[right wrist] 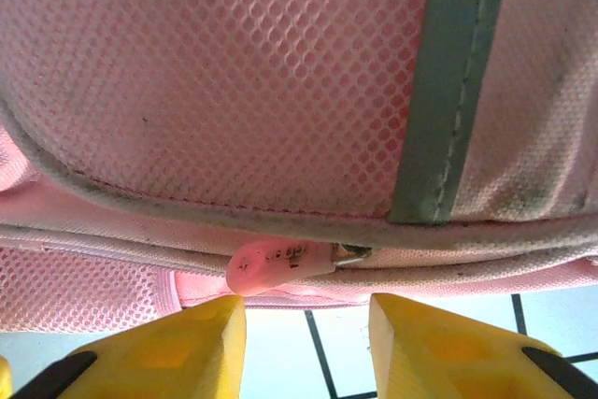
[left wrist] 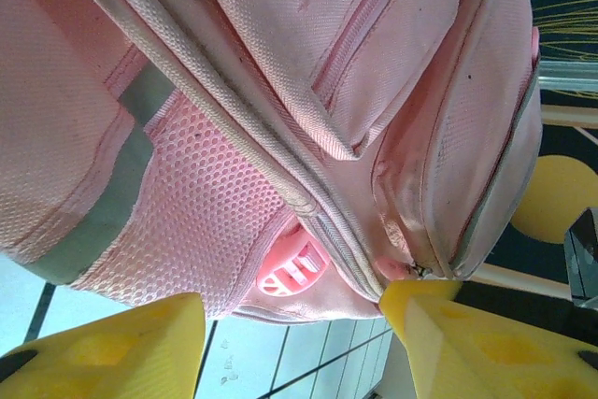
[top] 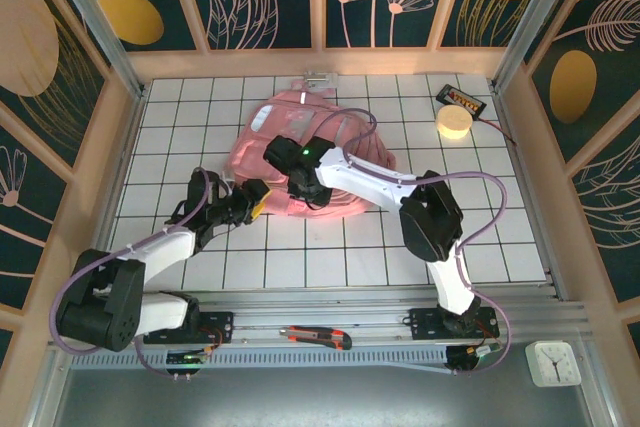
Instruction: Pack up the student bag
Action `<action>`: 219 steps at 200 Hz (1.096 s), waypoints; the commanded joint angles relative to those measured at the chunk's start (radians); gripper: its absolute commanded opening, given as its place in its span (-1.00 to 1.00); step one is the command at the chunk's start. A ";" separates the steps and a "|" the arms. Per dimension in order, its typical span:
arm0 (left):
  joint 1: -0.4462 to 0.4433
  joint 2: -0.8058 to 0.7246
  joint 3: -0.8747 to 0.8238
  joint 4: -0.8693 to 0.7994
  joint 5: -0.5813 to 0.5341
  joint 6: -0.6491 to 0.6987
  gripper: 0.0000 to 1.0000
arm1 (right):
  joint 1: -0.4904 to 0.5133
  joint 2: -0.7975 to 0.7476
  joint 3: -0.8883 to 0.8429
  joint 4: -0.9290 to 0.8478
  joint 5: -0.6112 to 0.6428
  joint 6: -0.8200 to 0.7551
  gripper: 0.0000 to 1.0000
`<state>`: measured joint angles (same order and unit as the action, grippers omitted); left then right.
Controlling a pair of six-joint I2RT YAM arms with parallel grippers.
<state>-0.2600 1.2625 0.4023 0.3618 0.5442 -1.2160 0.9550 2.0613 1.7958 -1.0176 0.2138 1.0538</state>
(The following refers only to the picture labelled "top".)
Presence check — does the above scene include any white square clock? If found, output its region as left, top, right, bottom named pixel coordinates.
left=524, top=340, right=584, bottom=388

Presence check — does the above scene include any grey slotted cable duct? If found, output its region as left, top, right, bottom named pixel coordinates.
left=69, top=350, right=454, bottom=374

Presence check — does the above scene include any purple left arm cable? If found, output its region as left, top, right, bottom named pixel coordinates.
left=52, top=169, right=211, bottom=379

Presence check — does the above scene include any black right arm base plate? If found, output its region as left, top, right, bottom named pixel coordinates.
left=408, top=306, right=500, bottom=341

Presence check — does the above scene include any small clear plastic item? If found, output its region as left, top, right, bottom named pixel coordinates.
left=303, top=68, right=340, bottom=91

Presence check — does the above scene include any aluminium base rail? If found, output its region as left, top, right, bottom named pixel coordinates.
left=49, top=286, right=594, bottom=348

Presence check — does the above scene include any orange black utility knife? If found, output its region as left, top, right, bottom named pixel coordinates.
left=278, top=325, right=354, bottom=352

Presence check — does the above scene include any aluminium corner post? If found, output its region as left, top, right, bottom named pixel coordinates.
left=39, top=0, right=151, bottom=101
left=489, top=0, right=586, bottom=96

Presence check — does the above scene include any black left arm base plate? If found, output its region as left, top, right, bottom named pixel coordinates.
left=143, top=311, right=235, bottom=346

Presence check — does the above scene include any pink backpack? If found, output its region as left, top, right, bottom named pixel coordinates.
left=224, top=88, right=401, bottom=221

